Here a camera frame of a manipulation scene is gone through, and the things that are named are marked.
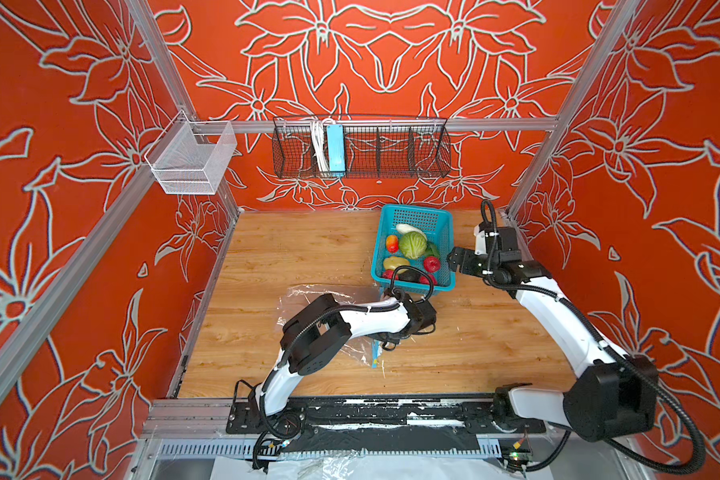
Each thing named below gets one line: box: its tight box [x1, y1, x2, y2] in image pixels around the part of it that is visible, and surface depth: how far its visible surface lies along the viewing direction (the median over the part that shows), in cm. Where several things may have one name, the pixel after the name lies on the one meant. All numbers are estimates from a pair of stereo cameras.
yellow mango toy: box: [383, 256, 410, 271], surface depth 102 cm
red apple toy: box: [423, 256, 441, 273], surface depth 100 cm
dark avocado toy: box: [398, 269, 420, 283], surface depth 97 cm
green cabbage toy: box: [399, 231, 427, 259], surface depth 102 cm
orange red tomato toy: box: [386, 234, 399, 253], surface depth 106 cm
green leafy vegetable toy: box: [424, 241, 441, 260], surface depth 105 cm
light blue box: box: [327, 124, 346, 177], surface depth 91 cm
